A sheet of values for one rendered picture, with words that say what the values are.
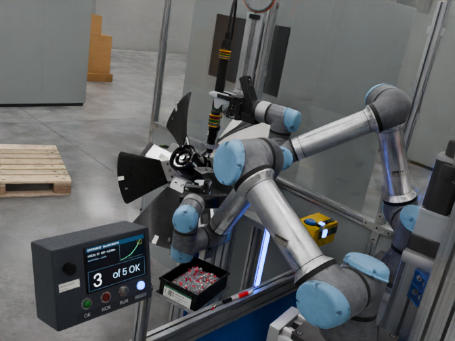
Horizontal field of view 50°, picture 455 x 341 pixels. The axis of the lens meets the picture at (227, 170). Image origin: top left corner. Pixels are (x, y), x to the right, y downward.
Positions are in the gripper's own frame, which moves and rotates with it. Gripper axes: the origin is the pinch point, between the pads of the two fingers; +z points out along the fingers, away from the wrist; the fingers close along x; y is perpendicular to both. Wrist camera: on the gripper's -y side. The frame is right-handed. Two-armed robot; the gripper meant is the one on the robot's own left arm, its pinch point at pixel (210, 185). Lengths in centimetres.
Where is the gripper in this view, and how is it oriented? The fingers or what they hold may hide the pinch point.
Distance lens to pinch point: 179.5
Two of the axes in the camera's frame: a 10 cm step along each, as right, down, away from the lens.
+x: -0.6, 9.5, 3.1
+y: -9.9, -1.0, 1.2
